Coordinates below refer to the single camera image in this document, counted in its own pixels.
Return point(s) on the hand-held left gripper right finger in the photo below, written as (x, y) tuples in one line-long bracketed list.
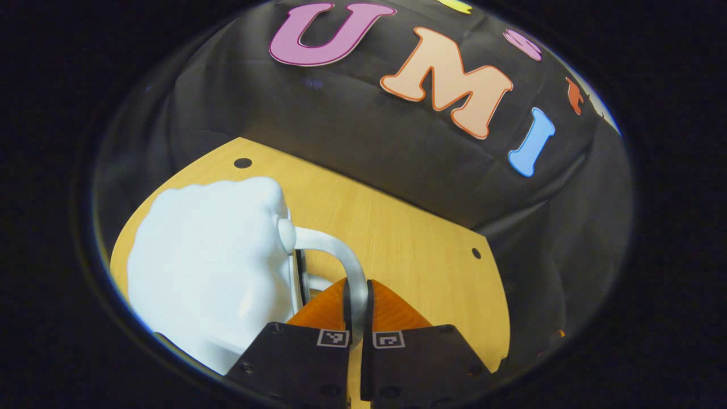
[(420, 363)]

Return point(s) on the light blue suitcase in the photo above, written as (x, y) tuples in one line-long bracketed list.
[(210, 255)]

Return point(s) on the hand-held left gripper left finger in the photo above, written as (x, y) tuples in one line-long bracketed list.
[(295, 363)]

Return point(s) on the black backdrop cloth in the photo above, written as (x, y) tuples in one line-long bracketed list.
[(369, 130)]

